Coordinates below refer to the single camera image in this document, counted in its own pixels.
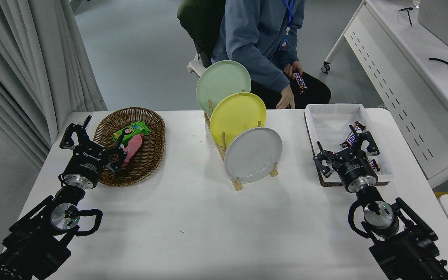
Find person's right hand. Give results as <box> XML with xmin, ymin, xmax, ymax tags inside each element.
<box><xmin>276</xmin><ymin>84</ymin><xmax>296</xmax><ymax>110</ymax></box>

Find pale green plate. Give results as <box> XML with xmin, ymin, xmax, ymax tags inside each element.
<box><xmin>196</xmin><ymin>60</ymin><xmax>252</xmax><ymax>116</ymax></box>

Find black glasses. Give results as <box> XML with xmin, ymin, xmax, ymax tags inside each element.
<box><xmin>398</xmin><ymin>7</ymin><xmax>414</xmax><ymax>26</ymax></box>

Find yellow plate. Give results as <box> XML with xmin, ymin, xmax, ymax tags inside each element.
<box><xmin>210</xmin><ymin>92</ymin><xmax>267</xmax><ymax>148</ymax></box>

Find person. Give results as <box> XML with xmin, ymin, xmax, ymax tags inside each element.
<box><xmin>210</xmin><ymin>0</ymin><xmax>332</xmax><ymax>110</ymax></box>

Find grey plate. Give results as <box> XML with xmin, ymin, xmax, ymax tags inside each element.
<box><xmin>224</xmin><ymin>127</ymin><xmax>283</xmax><ymax>184</ymax></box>

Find black cable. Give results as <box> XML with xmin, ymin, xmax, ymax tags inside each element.
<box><xmin>429</xmin><ymin>58</ymin><xmax>448</xmax><ymax>72</ymax></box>

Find white desk with casters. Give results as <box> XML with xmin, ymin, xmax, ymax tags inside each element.
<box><xmin>321</xmin><ymin>0</ymin><xmax>448</xmax><ymax>189</ymax></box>

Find pink snack packet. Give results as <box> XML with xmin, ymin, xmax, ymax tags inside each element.
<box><xmin>121</xmin><ymin>133</ymin><xmax>144</xmax><ymax>168</ymax></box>

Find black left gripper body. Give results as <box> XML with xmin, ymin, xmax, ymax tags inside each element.
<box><xmin>63</xmin><ymin>143</ymin><xmax>110</xmax><ymax>184</ymax></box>

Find grey laptop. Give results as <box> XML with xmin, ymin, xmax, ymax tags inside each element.
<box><xmin>418</xmin><ymin>0</ymin><xmax>448</xmax><ymax>53</ymax></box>

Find green snack packet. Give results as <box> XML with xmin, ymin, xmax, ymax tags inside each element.
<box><xmin>112</xmin><ymin>121</ymin><xmax>151</xmax><ymax>145</ymax></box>

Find white lined tray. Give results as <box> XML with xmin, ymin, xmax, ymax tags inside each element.
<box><xmin>304</xmin><ymin>103</ymin><xmax>395</xmax><ymax>187</ymax></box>

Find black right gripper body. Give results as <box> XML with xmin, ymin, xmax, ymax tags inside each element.
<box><xmin>334</xmin><ymin>149</ymin><xmax>377</xmax><ymax>187</ymax></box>

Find white curtain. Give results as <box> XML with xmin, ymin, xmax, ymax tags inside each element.
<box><xmin>0</xmin><ymin>0</ymin><xmax>108</xmax><ymax>172</ymax></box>

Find person's left hand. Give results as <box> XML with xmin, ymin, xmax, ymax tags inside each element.
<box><xmin>283</xmin><ymin>60</ymin><xmax>303</xmax><ymax>79</ymax></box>

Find wooden plate rack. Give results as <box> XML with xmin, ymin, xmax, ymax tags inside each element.
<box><xmin>204</xmin><ymin>89</ymin><xmax>279</xmax><ymax>191</ymax></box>

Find brown wicker basket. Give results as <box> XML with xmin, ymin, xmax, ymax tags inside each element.
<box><xmin>93</xmin><ymin>107</ymin><xmax>166</xmax><ymax>187</ymax></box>

